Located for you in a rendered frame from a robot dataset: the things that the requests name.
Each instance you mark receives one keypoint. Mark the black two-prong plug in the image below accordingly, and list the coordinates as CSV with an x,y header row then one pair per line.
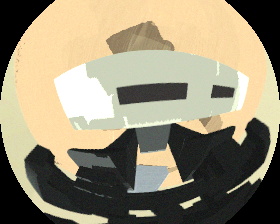
x,y
154,138

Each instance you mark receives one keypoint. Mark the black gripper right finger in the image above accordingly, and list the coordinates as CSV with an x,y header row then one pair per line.
x,y
190,148

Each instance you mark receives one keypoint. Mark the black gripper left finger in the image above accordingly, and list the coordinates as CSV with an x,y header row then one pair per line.
x,y
118,157

